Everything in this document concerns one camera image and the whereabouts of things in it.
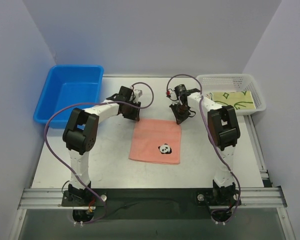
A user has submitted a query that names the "pink towel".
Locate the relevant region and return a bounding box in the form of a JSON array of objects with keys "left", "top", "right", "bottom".
[{"left": 129, "top": 118, "right": 182, "bottom": 165}]

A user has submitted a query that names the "cream green patterned towel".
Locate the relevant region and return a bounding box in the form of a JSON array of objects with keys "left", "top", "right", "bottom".
[{"left": 212, "top": 90, "right": 256, "bottom": 110}]

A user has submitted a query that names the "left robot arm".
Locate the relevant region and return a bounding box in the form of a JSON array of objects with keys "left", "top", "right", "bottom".
[{"left": 62, "top": 86, "right": 143, "bottom": 202}]

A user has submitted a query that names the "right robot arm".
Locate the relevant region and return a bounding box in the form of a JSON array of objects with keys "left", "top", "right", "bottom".
[{"left": 167, "top": 88, "right": 241, "bottom": 200}]

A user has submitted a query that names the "white perforated plastic basket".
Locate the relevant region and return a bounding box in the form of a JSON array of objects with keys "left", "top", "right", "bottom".
[{"left": 197, "top": 74, "right": 266, "bottom": 116}]

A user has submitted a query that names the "blue plastic bin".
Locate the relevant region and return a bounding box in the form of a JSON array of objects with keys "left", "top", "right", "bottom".
[{"left": 33, "top": 64, "right": 104, "bottom": 125}]

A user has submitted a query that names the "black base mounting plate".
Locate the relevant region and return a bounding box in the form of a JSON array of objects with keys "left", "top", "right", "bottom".
[{"left": 66, "top": 188, "right": 240, "bottom": 222}]

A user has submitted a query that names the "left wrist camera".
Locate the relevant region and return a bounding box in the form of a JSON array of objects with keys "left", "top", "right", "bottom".
[{"left": 132, "top": 87, "right": 143, "bottom": 100}]

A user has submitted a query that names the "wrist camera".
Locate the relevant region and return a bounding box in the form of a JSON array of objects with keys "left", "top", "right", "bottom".
[
  {"left": 132, "top": 87, "right": 143, "bottom": 100},
  {"left": 166, "top": 84, "right": 190, "bottom": 100}
]

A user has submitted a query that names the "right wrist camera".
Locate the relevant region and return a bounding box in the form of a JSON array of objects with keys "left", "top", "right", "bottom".
[{"left": 166, "top": 84, "right": 190, "bottom": 100}]

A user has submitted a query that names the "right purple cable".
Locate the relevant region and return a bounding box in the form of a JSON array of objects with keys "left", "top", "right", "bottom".
[{"left": 166, "top": 73, "right": 241, "bottom": 222}]

